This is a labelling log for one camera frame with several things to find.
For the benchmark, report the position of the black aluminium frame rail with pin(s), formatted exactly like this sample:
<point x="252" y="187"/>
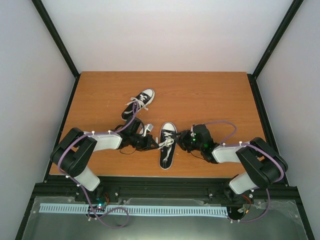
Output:
<point x="209" y="190"/>

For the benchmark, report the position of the left black frame post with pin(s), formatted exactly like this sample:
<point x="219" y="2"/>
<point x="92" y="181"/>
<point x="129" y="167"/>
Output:
<point x="46" y="19"/>

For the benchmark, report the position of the green lit circuit board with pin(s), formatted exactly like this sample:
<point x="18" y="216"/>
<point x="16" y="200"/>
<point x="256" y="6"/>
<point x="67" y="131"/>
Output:
<point x="103" y="202"/>

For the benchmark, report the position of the black canvas sneaker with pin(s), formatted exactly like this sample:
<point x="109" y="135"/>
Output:
<point x="168" y="126"/>
<point x="149" y="92"/>

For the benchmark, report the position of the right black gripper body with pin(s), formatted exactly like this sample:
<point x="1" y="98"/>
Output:
<point x="191" y="144"/>

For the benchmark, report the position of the white lace of sneaker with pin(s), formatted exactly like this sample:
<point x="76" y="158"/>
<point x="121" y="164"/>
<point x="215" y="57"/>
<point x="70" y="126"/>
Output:
<point x="141" y="101"/>
<point x="167" y="147"/>

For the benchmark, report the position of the black frame post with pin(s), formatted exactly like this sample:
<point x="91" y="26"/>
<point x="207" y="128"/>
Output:
<point x="284" y="24"/>
<point x="46" y="19"/>

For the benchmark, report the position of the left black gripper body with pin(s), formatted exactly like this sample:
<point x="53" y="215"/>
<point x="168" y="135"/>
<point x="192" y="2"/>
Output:
<point x="141" y="144"/>

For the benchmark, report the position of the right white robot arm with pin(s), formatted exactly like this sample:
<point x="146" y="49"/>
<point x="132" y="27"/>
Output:
<point x="262" y="164"/>

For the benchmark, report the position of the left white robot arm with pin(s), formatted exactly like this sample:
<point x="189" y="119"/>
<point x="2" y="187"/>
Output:
<point x="74" y="151"/>

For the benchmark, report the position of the right black frame post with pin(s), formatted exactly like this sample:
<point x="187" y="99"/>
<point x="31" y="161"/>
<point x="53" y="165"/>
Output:
<point x="284" y="24"/>

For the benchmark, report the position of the light blue slotted cable duct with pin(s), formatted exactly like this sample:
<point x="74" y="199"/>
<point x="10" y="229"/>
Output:
<point x="140" y="210"/>

